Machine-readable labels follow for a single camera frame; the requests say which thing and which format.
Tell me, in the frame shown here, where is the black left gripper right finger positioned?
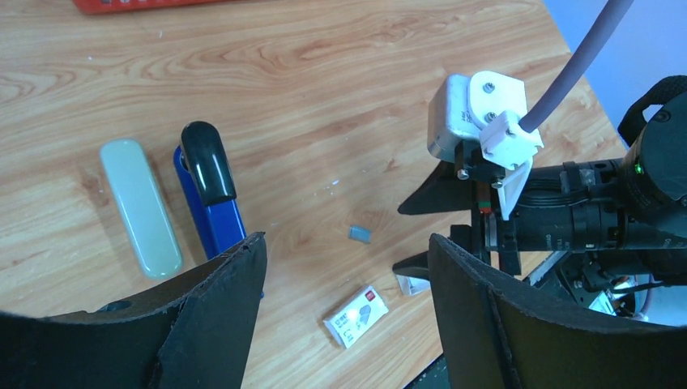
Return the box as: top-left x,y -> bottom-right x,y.
428,234 -> 686,388

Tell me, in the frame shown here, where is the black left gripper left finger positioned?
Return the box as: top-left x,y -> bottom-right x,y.
1,233 -> 267,388

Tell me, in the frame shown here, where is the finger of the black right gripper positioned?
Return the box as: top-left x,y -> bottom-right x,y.
397,161 -> 474,216
392,251 -> 429,280

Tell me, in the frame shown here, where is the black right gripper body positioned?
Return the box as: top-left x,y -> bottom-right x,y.
450,143 -> 565,277

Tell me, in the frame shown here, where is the silver staple strip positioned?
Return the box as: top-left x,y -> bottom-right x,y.
348,225 -> 372,244

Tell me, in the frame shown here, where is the grey and white stapler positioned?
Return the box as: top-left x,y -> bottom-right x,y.
99,139 -> 183,280

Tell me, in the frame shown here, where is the blue and black stapler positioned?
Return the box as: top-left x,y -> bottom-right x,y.
173,121 -> 247,260

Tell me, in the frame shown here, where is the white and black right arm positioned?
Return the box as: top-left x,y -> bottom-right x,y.
398,75 -> 686,321

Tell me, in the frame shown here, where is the white staple box tray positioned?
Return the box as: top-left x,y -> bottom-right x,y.
396,275 -> 431,297

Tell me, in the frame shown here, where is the white staple box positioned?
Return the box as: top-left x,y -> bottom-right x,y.
323,285 -> 389,348

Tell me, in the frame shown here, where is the red plastic shopping basket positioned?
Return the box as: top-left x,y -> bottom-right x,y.
72,0 -> 220,15

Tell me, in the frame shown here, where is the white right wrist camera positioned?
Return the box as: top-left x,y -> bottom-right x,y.
427,71 -> 544,220

